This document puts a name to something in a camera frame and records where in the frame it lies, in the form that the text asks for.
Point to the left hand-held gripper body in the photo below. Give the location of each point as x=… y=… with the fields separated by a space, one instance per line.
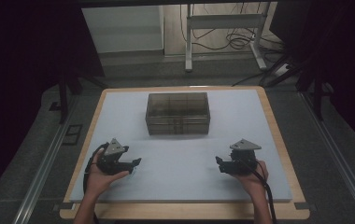
x=111 y=158

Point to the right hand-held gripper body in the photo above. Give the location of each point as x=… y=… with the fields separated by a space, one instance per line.
x=242 y=161

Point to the transparent grey drawer box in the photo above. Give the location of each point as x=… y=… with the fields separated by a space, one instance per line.
x=177 y=113

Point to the person's right hand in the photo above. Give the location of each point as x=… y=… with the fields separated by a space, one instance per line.
x=255 y=183

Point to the person's left hand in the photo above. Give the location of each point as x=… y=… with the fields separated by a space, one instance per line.
x=97 y=183

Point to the light blue mat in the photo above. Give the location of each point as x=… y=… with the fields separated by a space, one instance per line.
x=178 y=174

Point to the wooden table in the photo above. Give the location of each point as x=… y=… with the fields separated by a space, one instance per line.
x=181 y=211

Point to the grey tape strip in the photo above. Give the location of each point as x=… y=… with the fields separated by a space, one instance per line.
x=305 y=206
x=63 y=207

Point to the black stand legs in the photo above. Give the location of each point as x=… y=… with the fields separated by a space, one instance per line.
x=63 y=99
x=318 y=96

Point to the white power strip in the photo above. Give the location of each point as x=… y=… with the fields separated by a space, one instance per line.
x=282 y=70

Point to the white cabinet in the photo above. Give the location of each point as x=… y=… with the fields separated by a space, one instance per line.
x=122 y=29

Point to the white metal stand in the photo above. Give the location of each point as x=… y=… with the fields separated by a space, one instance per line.
x=225 y=21

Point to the dark curtain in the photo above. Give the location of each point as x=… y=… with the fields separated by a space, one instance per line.
x=337 y=56

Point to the metal floor rail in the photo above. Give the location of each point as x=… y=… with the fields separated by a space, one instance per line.
x=41 y=174
x=337 y=155

